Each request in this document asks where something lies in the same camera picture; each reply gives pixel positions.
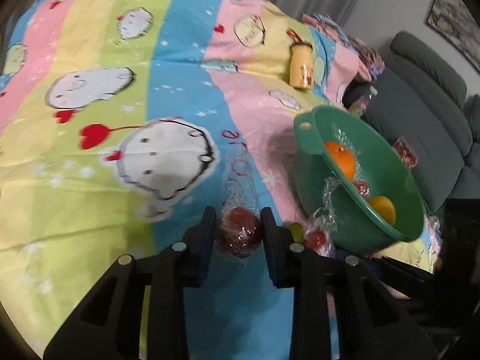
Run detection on framed landscape picture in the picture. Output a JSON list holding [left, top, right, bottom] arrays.
[[426, 0, 479, 71]]

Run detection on green plastic bowl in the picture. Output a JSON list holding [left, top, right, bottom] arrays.
[[292, 106, 424, 254]]

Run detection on large orange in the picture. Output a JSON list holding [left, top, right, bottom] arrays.
[[325, 141, 356, 180]]

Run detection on yellow cartoon bottle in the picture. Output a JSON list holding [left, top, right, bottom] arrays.
[[286, 28, 314, 89]]

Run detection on small green fruit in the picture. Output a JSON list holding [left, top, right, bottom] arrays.
[[287, 222, 304, 244]]

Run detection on pile of folded clothes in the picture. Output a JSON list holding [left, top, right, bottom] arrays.
[[302, 13, 385, 82]]

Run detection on yellow lemon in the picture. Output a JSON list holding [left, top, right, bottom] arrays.
[[368, 196, 396, 226]]

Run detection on red patterned packet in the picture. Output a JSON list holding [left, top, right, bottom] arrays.
[[393, 136, 418, 170]]

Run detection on clear drink bottle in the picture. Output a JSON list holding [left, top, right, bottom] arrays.
[[348, 86, 377, 117]]

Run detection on plastic red fruit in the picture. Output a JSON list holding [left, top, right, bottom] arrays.
[[216, 205, 262, 258]]

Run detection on colourful striped cartoon cloth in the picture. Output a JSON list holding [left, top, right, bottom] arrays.
[[0, 0, 442, 360]]

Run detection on grey sofa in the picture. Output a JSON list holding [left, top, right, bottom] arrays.
[[343, 31, 479, 213]]

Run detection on red tomato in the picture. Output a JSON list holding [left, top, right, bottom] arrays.
[[353, 180, 370, 198]]

